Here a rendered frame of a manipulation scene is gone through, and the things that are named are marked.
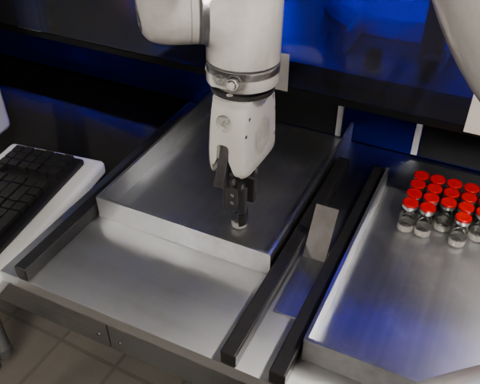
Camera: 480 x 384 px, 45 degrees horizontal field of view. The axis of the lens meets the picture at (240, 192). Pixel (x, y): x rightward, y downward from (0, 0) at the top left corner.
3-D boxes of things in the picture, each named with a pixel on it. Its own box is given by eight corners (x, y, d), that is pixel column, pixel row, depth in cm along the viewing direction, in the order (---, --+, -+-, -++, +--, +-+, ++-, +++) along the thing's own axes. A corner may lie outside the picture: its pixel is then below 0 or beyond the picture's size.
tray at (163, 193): (212, 106, 105) (212, 89, 103) (350, 140, 96) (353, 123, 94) (99, 216, 81) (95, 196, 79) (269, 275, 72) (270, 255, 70)
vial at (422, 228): (414, 225, 79) (421, 199, 76) (431, 230, 78) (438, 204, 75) (411, 235, 77) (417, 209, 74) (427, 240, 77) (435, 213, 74)
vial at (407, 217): (398, 221, 80) (404, 194, 77) (414, 225, 79) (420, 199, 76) (395, 230, 78) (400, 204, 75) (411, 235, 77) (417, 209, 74)
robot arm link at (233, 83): (260, 81, 60) (259, 107, 62) (291, 52, 66) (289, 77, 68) (190, 66, 63) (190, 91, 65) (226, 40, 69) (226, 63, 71)
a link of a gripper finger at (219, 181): (215, 180, 65) (228, 195, 71) (239, 120, 67) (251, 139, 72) (206, 177, 66) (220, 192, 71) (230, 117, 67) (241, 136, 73)
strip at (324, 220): (313, 236, 77) (316, 203, 74) (334, 243, 76) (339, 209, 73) (273, 311, 67) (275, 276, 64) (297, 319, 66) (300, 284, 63)
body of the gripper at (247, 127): (254, 100, 61) (251, 187, 68) (289, 66, 69) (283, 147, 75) (192, 86, 64) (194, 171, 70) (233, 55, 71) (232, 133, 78)
